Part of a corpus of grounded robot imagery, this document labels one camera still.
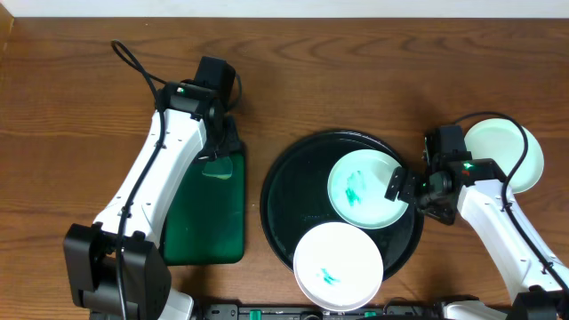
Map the green rectangular tray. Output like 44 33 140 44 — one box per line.
160 150 246 266

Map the mint green plate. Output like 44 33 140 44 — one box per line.
464 118 544 194
327 149 408 229

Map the mint green plate top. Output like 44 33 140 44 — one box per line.
464 118 544 194

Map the black round tray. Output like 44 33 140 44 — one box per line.
260 130 424 280

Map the green yellow sponge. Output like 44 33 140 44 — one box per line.
202 156 234 180

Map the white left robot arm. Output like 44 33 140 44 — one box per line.
63 82 234 319

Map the white plate front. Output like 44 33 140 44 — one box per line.
293 222 383 312

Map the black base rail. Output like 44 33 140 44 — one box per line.
190 304 441 320

